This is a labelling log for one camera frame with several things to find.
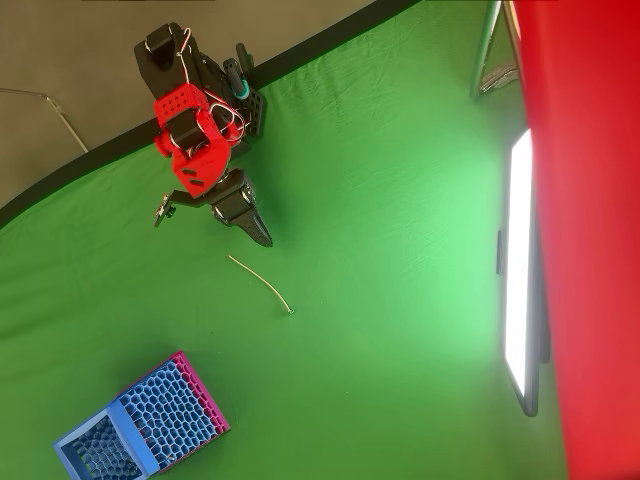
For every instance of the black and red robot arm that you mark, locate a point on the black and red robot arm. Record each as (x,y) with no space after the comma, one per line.
(165,55)

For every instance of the blue mesh basket magenta base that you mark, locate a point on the blue mesh basket magenta base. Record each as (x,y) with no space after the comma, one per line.
(165,415)

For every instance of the green cloth with black border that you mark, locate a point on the green cloth with black border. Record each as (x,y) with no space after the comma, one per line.
(350,250)

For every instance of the black monitor on stand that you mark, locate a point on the black monitor on stand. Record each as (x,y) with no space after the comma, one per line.
(517,260)

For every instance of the chrome tube stand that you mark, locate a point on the chrome tube stand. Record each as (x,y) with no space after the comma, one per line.
(482,50)

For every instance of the red fabric panel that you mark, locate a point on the red fabric panel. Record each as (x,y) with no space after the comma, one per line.
(600,200)

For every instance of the small black gripper camera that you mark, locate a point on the small black gripper camera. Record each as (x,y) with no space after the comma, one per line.
(161,212)

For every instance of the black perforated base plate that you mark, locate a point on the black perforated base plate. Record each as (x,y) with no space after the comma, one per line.
(256,112)

